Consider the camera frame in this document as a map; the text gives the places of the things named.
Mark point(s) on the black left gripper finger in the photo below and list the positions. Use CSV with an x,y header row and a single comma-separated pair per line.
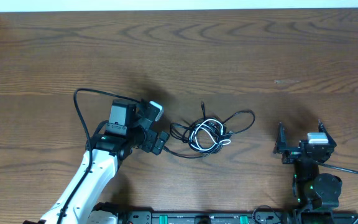
x,y
158,142
150,110

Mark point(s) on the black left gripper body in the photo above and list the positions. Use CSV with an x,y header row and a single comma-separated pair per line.
x,y
138,135

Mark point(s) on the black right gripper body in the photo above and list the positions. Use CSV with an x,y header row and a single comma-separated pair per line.
x,y
291,155

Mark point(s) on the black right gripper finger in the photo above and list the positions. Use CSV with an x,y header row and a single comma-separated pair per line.
x,y
322,129
281,142

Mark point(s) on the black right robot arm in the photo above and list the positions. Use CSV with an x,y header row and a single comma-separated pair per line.
x,y
314,190

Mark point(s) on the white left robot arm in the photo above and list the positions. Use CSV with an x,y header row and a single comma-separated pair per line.
x,y
98,167

